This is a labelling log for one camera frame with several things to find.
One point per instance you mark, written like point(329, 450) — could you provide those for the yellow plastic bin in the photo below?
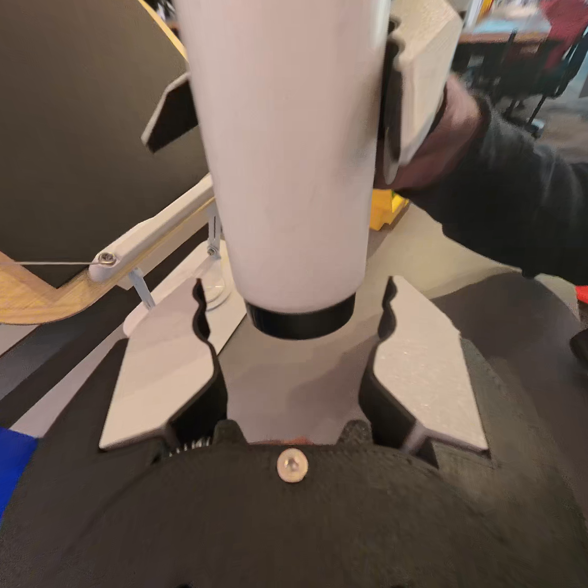
point(388, 209)

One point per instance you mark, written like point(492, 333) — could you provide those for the person's right forearm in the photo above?
point(524, 202)

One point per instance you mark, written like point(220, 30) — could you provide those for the long wooden table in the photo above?
point(501, 28)

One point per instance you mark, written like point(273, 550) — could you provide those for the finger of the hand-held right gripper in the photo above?
point(173, 115)
point(423, 64)

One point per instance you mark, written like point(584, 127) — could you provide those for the red office chair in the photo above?
point(570, 41)

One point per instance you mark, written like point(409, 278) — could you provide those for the person's right hand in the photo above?
point(450, 147)

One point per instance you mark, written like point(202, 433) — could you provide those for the blue plastic bin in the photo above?
point(14, 469)

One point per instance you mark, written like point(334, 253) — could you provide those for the white bottle with black cap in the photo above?
point(294, 165)

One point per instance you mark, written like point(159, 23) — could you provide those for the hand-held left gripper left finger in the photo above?
point(156, 386)

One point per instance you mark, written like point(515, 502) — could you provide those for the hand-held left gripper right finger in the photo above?
point(427, 377)

